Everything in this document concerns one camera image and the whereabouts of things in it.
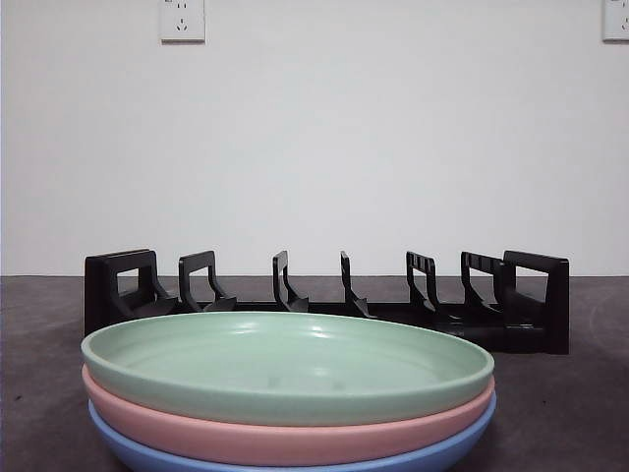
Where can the green plate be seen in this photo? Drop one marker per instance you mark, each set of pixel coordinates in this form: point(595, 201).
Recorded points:
point(275, 359)

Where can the pink plate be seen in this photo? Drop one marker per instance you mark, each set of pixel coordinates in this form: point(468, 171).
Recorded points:
point(196, 435)

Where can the blue plate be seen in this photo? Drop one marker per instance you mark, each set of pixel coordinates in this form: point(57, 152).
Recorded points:
point(128, 452)

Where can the black plate rack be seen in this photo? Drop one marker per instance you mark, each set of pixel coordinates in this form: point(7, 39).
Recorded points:
point(555, 305)

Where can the white wall socket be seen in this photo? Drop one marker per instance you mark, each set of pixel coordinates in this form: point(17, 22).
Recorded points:
point(183, 22)
point(616, 19)

